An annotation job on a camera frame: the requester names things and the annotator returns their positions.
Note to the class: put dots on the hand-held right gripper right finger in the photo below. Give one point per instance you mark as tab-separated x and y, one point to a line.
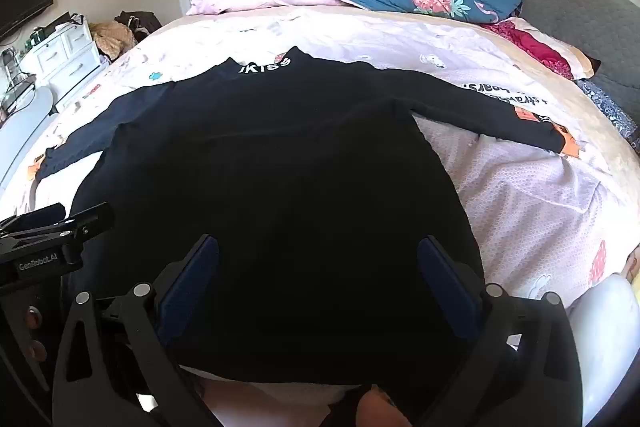
445	287

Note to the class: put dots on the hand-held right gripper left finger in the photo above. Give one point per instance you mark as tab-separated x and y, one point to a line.
192	279

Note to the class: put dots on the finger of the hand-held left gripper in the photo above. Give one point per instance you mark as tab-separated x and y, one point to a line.
92	222
35	217

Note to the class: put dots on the black long-sleeve shirt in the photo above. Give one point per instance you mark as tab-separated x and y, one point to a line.
275	182

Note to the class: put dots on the beige clothes pile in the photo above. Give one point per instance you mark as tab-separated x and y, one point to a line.
112	38

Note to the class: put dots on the person's right hand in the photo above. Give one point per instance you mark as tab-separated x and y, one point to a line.
380	407

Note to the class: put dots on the white round table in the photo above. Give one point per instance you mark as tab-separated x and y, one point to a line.
25	127

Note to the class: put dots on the pink strawberry printed blanket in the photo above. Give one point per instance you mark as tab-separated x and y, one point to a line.
510	187

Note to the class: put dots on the white drawer cabinet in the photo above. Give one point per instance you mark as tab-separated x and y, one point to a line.
65	57

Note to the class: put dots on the white glossy furniture edge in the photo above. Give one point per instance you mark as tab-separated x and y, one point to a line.
605	337

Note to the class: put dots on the black bag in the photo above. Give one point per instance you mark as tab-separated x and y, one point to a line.
142	24

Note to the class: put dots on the blue patterned pillow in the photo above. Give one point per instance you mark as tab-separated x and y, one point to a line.
607	104

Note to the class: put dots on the red floral pillow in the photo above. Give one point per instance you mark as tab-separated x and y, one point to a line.
535	44

